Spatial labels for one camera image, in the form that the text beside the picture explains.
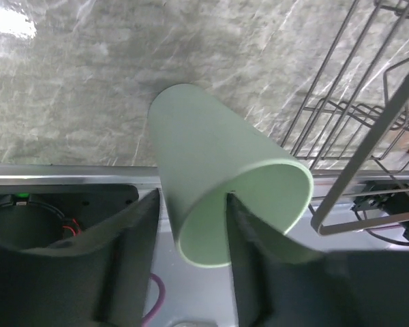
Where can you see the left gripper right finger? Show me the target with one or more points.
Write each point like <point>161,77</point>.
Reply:
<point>279,282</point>

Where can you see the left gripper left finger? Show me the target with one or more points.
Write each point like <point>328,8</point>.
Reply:
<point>97,278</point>

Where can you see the green cup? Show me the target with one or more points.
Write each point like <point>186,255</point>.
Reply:
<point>203,151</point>

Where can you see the aluminium rail frame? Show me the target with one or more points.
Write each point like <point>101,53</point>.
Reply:
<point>192,294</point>

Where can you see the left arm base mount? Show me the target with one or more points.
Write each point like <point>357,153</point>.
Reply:
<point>38,215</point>

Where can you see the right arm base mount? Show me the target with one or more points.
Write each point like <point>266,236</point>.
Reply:
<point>388,203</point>

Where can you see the black wire dish rack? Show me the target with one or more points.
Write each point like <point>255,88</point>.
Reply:
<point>351,125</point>

